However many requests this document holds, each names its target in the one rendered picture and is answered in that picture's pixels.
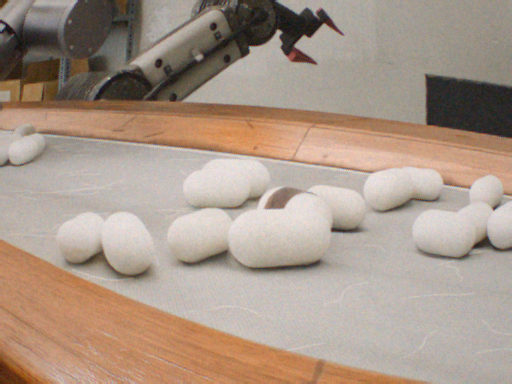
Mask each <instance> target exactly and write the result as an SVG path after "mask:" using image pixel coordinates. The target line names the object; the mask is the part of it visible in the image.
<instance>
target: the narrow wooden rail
mask: <svg viewBox="0 0 512 384"><path fill-rule="evenodd" d="M0 384H438V383H434V382H432V383H431V382H427V381H422V380H418V379H416V380H415V379H413V378H412V379H411V378H408V377H407V378H406V377H404V376H403V377H401V376H396V375H391V374H386V373H384V372H383V373H381V372H379V371H378V372H376V371H374V370H372V371H371V370H368V369H363V368H361V367H360V368H358V367H355V366H353V367H352V366H350V365H344V364H342V363H336V362H333V361H328V360H325V359H319V358H316V357H311V356H308V355H305V354H299V353H296V352H293V351H290V350H289V351H287V350H284V349H281V348H278V347H275V346H269V345H266V344H263V343H260V342H257V341H254V340H251V339H248V338H242V337H239V336H236V335H233V334H229V333H226V332H223V331H220V330H217V329H214V328H211V327H208V326H205V325H202V324H199V323H196V322H193V321H191V320H190V319H187V318H184V317H181V316H178V315H175V314H172V313H169V312H166V311H163V310H160V309H159V308H157V307H154V306H151V305H148V304H145V303H142V302H139V301H138V300H137V299H134V298H131V297H128V296H125V295H122V294H120V293H119V292H117V291H114V290H111V289H109V288H106V287H103V286H101V284H98V283H95V282H93V281H90V280H87V279H84V278H83V277H81V276H79V275H76V274H74V273H71V272H69V271H66V270H65V269H64V268H61V267H59V266H57V265H54V264H52V263H49V262H47V261H45V260H43V259H42V258H40V257H38V256H36V255H33V254H31V253H29V252H27V251H24V250H22V249H20V248H18V247H16V246H14V245H11V244H9V243H8V242H6V241H4V240H3V239H1V238H0Z"/></svg>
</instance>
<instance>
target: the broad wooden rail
mask: <svg viewBox="0 0 512 384"><path fill-rule="evenodd" d="M1 104H2V105H3V110H2V111H1V112H0V131H1V130H5V131H15V130H16V128H18V127H19V126H23V125H24V124H31V125H33V126H34V128H35V131H36V133H38V134H43V135H45V134H49V135H55V136H59V135H61V136H67V137H80V138H86V139H90V138H92V139H99V140H106V141H110V140H112V141H120V142H127V143H134V144H136V143H141V144H149V145H157V146H163V147H171V148H176V147H180V148H187V149H195V150H203V151H211V152H219V153H228V154H235V155H244V156H253V157H261V158H269V160H278V161H286V162H294V163H302V164H311V165H318V166H327V167H333V168H335V169H342V170H350V171H358V172H365V173H375V172H377V171H382V170H387V169H390V168H396V169H402V168H405V167H413V168H419V169H433V170H435V171H437V172H439V174H440V175H441V177H442V179H443V182H444V185H448V186H453V187H459V188H466V189H471V187H472V184H474V183H475V182H476V181H477V180H479V179H481V178H483V177H485V176H487V175H494V176H496V177H498V179H499V180H500V182H501V183H502V185H503V195H504V196H509V197H511V196H512V138H505V137H496V136H495V135H486V134H479V133H476V132H466V131H463V130H456V129H447V128H445V127H434V126H430V125H423V124H414V123H411V122H400V121H397V120H387V119H378V118H375V117H362V116H358V115H348V114H335V113H334V112H321V111H308V110H302V109H294V108H279V107H266V106H251V105H237V104H223V103H209V102H208V103H195V102H181V101H178V102H168V101H157V102H155V101H142V100H140V101H130V100H125V101H117V100H112V101H106V100H100V101H94V100H88V101H83V100H78V101H72V100H68V101H61V100H58V101H51V100H49V101H41V100H40V101H14V102H13V101H7V102H3V101H1Z"/></svg>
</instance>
